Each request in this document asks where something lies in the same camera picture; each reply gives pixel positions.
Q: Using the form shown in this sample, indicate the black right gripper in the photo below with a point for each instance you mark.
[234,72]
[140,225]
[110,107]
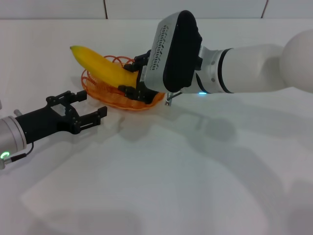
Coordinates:
[146,94]

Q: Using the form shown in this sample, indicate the silver vented right wrist box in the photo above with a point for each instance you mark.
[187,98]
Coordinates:
[171,49]

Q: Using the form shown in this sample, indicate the yellow plastic banana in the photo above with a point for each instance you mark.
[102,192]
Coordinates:
[105,66]

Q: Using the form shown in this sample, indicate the orange woven plastic basket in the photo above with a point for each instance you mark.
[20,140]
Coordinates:
[117,100]

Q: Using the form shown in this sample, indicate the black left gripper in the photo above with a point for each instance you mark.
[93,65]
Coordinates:
[41,122]

